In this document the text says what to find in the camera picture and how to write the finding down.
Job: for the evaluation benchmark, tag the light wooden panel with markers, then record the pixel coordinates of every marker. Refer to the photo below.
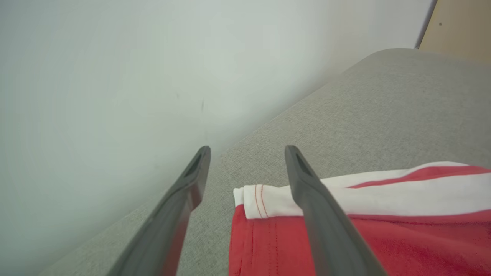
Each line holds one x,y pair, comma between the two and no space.
460,30

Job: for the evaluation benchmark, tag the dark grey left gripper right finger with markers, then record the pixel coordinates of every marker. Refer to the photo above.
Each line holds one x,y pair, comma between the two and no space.
330,237

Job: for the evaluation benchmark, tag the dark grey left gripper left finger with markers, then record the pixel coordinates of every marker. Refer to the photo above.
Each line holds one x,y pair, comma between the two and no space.
165,234

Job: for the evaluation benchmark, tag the red shorts with white trim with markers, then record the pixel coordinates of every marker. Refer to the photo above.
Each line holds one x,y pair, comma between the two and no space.
402,245

